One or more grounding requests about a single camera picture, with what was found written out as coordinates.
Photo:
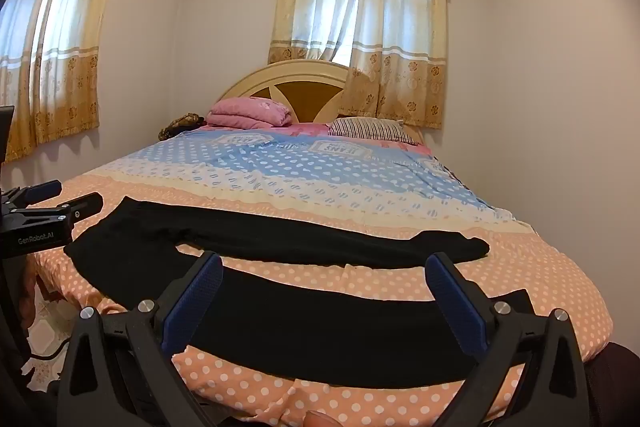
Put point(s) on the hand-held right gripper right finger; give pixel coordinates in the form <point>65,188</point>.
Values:
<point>457,302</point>

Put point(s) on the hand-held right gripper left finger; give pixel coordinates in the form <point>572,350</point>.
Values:
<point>195,302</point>

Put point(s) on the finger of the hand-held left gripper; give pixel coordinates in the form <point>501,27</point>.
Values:
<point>82,206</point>
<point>44,191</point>

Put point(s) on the black pants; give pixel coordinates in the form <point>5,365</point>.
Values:
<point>300,332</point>

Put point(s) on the person's right hand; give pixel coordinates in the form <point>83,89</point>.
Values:
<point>322,420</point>

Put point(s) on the black flat panel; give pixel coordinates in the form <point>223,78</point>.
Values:
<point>6,134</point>

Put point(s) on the cream patterned window curtain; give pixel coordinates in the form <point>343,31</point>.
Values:
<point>400,72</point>
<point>65,72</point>

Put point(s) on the brown patterned bag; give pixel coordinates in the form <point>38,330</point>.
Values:
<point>181,126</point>

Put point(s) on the polka dot bed sheet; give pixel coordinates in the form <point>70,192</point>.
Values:
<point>350,167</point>

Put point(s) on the dark cloth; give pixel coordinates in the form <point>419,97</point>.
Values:
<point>612,387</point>

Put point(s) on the folded pink blanket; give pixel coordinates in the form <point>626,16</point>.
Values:
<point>250,112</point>

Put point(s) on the striped pillow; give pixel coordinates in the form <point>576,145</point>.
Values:
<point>367,128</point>

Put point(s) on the cream wooden headboard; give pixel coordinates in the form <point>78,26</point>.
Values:
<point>300,89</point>

